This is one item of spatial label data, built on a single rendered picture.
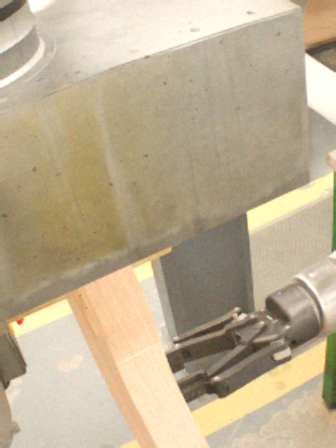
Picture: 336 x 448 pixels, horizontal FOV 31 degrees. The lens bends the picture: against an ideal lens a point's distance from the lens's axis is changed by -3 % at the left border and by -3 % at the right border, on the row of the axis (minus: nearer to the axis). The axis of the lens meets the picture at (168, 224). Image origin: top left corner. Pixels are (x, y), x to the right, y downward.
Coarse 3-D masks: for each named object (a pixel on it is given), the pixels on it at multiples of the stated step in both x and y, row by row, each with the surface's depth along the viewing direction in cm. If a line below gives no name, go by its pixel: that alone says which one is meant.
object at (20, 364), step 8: (0, 336) 88; (8, 336) 89; (0, 344) 88; (8, 344) 89; (16, 344) 93; (0, 352) 89; (8, 352) 90; (16, 352) 91; (0, 360) 90; (8, 360) 91; (16, 360) 92; (24, 360) 94; (8, 368) 92; (16, 368) 93; (24, 368) 94; (8, 376) 93; (16, 376) 94; (8, 384) 99
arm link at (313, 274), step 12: (324, 264) 77; (300, 276) 76; (312, 276) 75; (324, 276) 75; (300, 288) 76; (312, 288) 74; (324, 288) 74; (312, 300) 74; (324, 300) 73; (324, 312) 73; (324, 324) 74; (324, 336) 76
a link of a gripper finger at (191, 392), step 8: (192, 384) 69; (200, 384) 68; (208, 384) 68; (224, 384) 67; (184, 392) 68; (192, 392) 68; (200, 392) 68; (208, 392) 69; (216, 392) 68; (224, 392) 67; (192, 400) 68
